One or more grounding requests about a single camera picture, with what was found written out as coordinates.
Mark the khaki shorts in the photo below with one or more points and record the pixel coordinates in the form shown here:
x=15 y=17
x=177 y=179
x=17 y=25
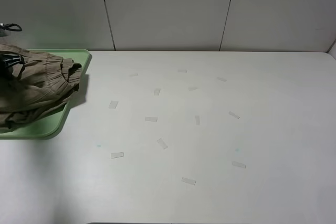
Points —
x=40 y=84

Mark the black white left gripper finger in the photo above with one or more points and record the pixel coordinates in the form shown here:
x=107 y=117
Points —
x=9 y=60

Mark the green plastic tray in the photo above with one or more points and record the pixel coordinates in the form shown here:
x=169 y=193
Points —
x=52 y=124

